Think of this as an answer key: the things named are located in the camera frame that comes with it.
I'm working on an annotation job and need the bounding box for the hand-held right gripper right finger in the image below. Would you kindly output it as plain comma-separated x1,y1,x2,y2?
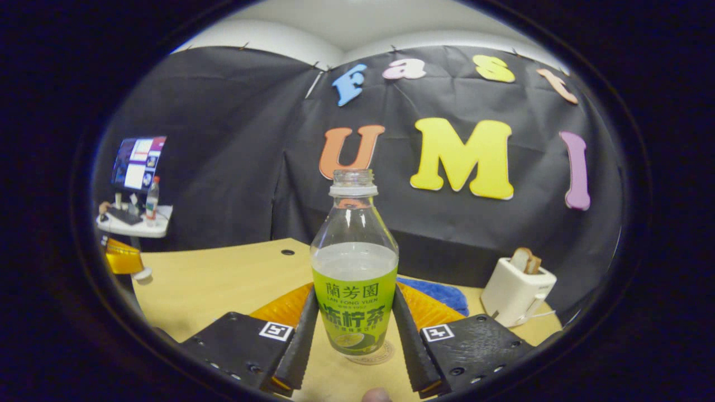
392,282,564,399

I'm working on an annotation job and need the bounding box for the small red-cap drink bottle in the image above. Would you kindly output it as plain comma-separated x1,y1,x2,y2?
145,176,160,226

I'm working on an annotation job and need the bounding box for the blue towel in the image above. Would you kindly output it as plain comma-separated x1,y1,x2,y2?
397,277,470,317

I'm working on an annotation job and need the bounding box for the white toaster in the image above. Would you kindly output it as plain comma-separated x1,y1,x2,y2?
480,257,557,328

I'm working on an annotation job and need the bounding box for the black keyboard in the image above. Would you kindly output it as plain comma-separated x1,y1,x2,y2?
106,207,145,226

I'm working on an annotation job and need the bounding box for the round beige coaster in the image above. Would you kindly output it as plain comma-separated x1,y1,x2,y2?
345,341,395,366

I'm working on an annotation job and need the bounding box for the clear green-label water bottle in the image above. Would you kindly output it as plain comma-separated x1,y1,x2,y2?
310,169,400,357

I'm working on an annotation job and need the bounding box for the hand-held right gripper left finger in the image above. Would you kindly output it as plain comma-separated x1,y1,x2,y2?
179,282,320,398

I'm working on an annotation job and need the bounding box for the pale bread slice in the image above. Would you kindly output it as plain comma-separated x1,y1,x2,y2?
509,247,533,273

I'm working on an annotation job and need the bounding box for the computer monitor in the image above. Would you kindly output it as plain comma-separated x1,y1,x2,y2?
111,136,167,193

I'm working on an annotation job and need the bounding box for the black backdrop cloth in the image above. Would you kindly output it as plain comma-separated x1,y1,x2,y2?
92,45,626,324

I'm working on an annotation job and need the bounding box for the white side table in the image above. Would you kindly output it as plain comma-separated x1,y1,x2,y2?
96,204,174,239

